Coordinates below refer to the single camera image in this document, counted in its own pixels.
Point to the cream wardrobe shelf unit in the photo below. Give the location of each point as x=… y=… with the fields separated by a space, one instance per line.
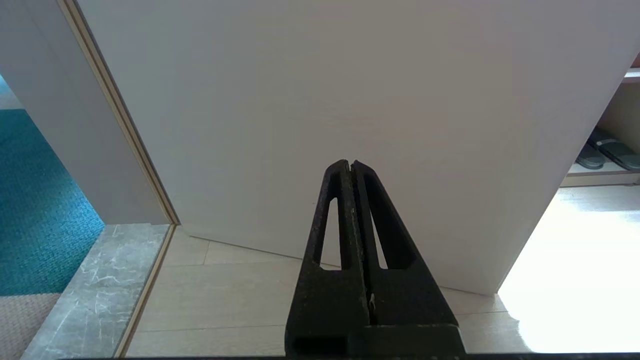
x=620 y=110

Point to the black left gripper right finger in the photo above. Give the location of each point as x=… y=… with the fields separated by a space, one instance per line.
x=405 y=300

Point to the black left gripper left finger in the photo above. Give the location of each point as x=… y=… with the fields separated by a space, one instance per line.
x=330 y=300

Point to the grey marble threshold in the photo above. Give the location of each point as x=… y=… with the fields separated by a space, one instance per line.
x=95 y=290

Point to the beige wooden door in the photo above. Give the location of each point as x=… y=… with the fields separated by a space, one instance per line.
x=350 y=100

